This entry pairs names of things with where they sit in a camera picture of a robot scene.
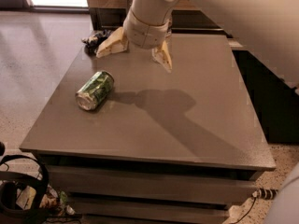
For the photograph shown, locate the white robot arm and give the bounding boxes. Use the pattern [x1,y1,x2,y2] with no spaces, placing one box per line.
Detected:
[96,0,299,89]

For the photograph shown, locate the green soda can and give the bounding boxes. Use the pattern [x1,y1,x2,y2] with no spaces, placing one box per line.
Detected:
[75,70,114,111]

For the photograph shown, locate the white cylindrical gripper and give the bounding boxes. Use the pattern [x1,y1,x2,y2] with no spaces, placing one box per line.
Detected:
[95,10,172,73]

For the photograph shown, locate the blue patterned chip bag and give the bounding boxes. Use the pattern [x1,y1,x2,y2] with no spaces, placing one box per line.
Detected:
[81,30,112,55]

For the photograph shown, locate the clear plastic water bottle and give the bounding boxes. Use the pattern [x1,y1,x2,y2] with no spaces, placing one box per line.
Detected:
[165,18,172,44]

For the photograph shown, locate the grey table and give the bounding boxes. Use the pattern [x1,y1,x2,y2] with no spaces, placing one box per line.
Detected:
[21,34,276,224]

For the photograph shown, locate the black headphones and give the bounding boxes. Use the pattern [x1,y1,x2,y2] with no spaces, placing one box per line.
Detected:
[0,143,49,224]

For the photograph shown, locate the snack wrappers on floor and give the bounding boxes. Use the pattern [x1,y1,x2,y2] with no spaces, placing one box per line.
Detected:
[16,186,76,217]

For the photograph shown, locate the black white striped cable plug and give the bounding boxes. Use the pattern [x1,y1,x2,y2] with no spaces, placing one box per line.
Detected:
[252,189,278,200]

